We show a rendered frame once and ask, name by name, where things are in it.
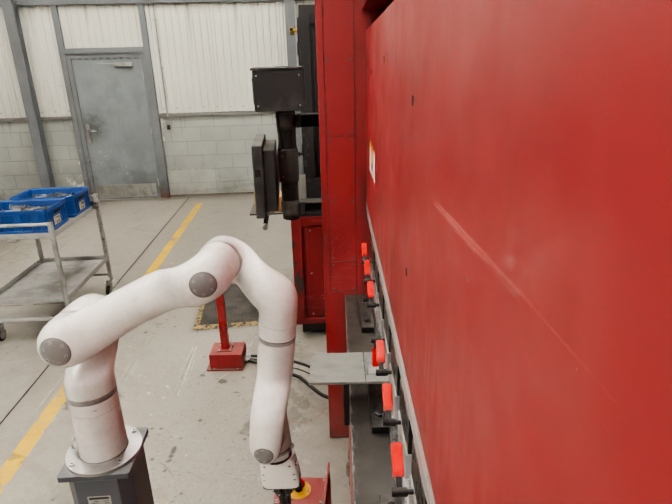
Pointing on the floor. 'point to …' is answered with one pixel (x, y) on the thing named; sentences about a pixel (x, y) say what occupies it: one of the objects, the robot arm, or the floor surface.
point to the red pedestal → (234, 354)
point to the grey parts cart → (53, 270)
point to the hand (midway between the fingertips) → (285, 498)
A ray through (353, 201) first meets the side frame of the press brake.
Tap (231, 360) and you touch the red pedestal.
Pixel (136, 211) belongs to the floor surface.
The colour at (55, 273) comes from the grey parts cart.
